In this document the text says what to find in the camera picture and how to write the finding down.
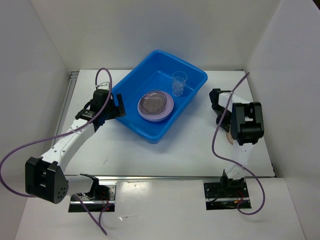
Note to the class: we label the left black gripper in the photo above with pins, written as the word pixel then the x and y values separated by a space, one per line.
pixel 118 111

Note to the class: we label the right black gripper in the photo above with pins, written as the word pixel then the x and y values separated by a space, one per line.
pixel 225 124

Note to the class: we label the clear translucent dish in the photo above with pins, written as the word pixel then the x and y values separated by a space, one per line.
pixel 153 103

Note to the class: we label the blue round plate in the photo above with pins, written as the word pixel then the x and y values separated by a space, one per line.
pixel 154 117

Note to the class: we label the clear plastic cup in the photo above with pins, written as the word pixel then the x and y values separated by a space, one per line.
pixel 179 76
pixel 178 88

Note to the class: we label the purple round plate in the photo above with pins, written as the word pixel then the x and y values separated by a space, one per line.
pixel 168 108

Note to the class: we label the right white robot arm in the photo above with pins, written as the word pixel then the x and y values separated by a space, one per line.
pixel 243 122

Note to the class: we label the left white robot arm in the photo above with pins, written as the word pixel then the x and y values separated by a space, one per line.
pixel 45 176

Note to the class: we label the blue plastic bin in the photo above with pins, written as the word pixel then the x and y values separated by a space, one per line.
pixel 154 73

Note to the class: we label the pink translucent dish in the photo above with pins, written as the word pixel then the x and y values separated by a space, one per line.
pixel 229 138

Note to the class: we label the aluminium rail left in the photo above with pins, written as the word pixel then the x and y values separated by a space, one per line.
pixel 66 102

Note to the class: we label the aluminium rail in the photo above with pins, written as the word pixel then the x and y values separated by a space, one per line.
pixel 66 102
pixel 131 178

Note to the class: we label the aluminium rail front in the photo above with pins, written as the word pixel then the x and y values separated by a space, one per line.
pixel 131 178

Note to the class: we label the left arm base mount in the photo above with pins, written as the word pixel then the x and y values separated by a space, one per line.
pixel 105 197

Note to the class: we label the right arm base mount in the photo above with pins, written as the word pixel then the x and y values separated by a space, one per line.
pixel 227 199

